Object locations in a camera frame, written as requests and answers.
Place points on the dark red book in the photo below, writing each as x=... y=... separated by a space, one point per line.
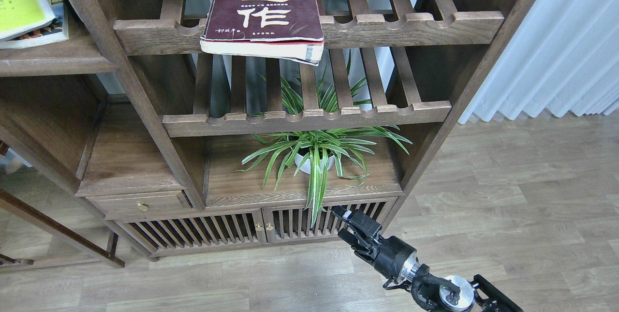
x=285 y=29

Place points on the white plant pot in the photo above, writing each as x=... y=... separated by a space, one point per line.
x=304 y=162

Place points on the small white landscape-cover book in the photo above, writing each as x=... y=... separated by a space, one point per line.
x=56 y=31

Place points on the dark wooden bookshelf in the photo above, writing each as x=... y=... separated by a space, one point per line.
x=129 y=109

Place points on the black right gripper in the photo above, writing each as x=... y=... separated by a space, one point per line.
x=391 y=257

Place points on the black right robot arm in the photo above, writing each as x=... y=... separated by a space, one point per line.
x=452 y=293

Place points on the green spider plant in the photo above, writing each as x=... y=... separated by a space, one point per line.
x=318 y=150

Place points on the yellow-green cover book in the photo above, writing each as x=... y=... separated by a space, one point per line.
x=21 y=16

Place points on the brass drawer knob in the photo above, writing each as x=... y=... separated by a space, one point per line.
x=141 y=206

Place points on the white curtain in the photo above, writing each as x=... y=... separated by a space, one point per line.
x=564 y=58

